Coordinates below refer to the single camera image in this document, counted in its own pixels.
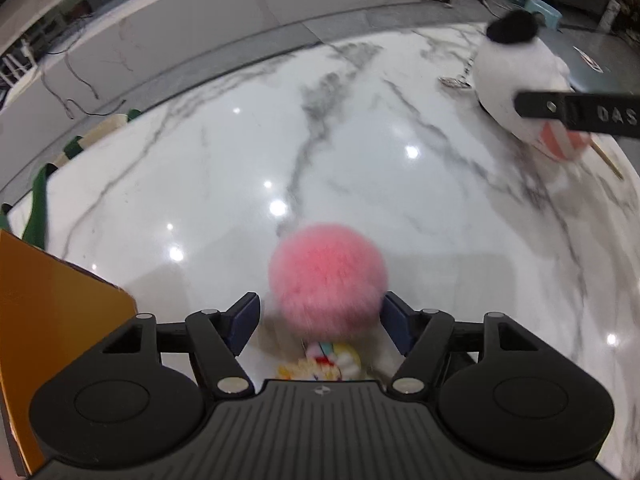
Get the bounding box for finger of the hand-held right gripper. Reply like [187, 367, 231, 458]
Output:
[515, 89, 640, 139]

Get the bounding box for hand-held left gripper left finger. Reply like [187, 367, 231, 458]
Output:
[100, 291, 262, 397]

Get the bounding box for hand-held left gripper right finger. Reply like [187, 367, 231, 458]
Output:
[382, 291, 542, 397]

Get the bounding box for white plush dog popsicle keychain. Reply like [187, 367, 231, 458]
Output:
[437, 9, 626, 181]

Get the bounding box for light pink fur pom-pom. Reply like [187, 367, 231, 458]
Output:
[267, 222, 390, 341]

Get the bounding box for colourful cartoon charm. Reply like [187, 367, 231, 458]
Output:
[277, 342, 363, 383]

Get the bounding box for orange box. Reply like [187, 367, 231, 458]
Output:
[0, 230, 138, 478]

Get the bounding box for white marble desktop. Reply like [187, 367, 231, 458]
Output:
[0, 22, 640, 480]

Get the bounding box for grey round stool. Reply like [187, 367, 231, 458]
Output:
[537, 27, 640, 96]

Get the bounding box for blue plastic stool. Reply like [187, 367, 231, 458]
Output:
[522, 0, 563, 29]

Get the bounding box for green and cream chair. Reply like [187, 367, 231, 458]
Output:
[0, 109, 143, 251]

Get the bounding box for black cable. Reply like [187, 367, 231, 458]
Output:
[40, 20, 126, 120]

